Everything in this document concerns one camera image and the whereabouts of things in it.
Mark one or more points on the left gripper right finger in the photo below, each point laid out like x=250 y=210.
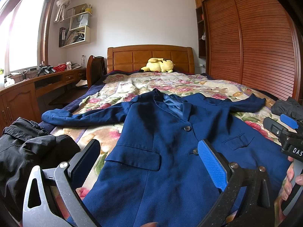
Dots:
x=257 y=206

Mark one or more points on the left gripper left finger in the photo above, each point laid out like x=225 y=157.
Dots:
x=40 y=207

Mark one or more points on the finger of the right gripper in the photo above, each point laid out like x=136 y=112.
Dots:
x=275 y=128
x=289 y=121

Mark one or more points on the navy blue suit jacket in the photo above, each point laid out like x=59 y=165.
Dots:
x=155 y=171

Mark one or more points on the person right hand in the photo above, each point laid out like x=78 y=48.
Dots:
x=287 y=188

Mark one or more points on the dark grey garment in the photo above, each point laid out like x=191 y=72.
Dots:
x=289 y=107

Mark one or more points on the black jacket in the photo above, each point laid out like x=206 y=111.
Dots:
x=24 y=144

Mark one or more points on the wooden louvred wardrobe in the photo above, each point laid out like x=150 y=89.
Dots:
x=251 y=42

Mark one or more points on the wooden desk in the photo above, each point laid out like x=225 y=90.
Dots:
x=20 y=100

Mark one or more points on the yellow plush toy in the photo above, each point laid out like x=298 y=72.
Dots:
x=159 y=65

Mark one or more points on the floral bed quilt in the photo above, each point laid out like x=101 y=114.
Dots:
x=180 y=85

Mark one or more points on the red basket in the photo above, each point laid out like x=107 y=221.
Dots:
x=60 y=68

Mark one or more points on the wooden chair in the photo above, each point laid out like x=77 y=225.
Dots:
x=95 y=69

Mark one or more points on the plastic water bottle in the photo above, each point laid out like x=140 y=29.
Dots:
x=83 y=61

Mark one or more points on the window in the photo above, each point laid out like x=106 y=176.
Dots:
x=24 y=34

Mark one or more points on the tied white curtain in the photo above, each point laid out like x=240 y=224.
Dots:
x=62 y=5

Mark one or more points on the white wall shelf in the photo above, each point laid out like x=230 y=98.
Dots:
x=78 y=32

